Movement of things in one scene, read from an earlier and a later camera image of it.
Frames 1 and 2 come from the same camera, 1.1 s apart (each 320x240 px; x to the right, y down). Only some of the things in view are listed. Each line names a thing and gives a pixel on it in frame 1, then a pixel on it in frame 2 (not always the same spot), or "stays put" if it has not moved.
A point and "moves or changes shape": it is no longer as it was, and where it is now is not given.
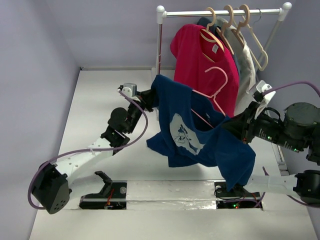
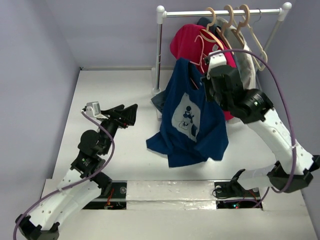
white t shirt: x=239 y=41 stays put
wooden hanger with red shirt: x=210 y=33 stays put
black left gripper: x=146 y=98 → x=128 y=115
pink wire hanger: x=202 y=118 → x=200 y=63
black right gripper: x=247 y=124 → x=210 y=81
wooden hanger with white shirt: x=236 y=32 stays put
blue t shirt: x=192 y=131 moves or changes shape
